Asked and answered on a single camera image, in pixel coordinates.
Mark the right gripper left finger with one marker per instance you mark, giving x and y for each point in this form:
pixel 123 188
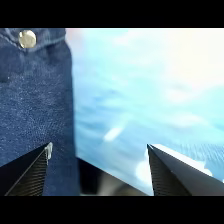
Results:
pixel 26 175

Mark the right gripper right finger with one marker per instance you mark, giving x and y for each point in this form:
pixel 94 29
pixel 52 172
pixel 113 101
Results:
pixel 180 178

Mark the blue jeans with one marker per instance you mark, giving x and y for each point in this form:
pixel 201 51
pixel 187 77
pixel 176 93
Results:
pixel 35 106

